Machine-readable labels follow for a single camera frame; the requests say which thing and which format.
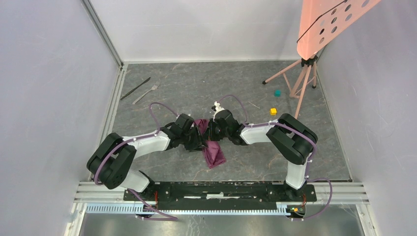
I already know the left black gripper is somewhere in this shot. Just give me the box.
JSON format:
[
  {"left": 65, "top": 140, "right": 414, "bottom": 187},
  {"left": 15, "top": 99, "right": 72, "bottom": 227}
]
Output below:
[{"left": 180, "top": 125, "right": 208, "bottom": 152}]

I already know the purple cloth napkin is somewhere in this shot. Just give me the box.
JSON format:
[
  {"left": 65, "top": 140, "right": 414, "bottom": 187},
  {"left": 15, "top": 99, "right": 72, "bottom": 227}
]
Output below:
[{"left": 194, "top": 119, "right": 226, "bottom": 169}]

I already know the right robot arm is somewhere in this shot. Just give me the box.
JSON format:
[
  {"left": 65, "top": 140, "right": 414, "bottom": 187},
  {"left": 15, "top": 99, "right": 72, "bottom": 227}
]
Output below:
[{"left": 203, "top": 110, "right": 318, "bottom": 201}]

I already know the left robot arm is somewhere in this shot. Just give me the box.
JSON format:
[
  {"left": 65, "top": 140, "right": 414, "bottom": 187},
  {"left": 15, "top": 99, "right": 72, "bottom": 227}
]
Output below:
[{"left": 87, "top": 114, "right": 207, "bottom": 201}]

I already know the yellow cube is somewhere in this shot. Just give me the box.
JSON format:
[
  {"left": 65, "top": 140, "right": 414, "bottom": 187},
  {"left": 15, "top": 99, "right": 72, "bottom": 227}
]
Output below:
[{"left": 269, "top": 108, "right": 277, "bottom": 116}]

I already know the silver fork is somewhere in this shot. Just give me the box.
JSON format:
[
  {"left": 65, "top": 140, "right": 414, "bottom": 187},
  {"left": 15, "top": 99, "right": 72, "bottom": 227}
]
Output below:
[{"left": 132, "top": 82, "right": 161, "bottom": 105}]

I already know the black knife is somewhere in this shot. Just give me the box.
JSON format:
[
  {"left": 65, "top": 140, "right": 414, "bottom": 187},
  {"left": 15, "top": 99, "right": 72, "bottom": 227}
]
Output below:
[{"left": 120, "top": 77, "right": 151, "bottom": 100}]

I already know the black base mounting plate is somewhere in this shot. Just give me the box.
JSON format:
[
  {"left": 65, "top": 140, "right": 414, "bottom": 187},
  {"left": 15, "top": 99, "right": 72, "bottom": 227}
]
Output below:
[{"left": 123, "top": 181, "right": 317, "bottom": 210}]

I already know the pink music stand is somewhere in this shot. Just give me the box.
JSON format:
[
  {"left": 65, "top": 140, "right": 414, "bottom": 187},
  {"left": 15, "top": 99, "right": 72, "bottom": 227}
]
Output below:
[{"left": 262, "top": 0, "right": 380, "bottom": 118}]

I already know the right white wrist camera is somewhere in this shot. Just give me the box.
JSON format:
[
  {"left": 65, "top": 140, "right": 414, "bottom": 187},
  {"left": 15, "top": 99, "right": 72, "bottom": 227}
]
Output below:
[{"left": 211, "top": 101, "right": 225, "bottom": 119}]

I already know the aluminium frame rail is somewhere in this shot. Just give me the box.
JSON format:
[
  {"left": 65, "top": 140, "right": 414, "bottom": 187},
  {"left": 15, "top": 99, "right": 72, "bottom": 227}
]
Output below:
[{"left": 81, "top": 0, "right": 127, "bottom": 144}]

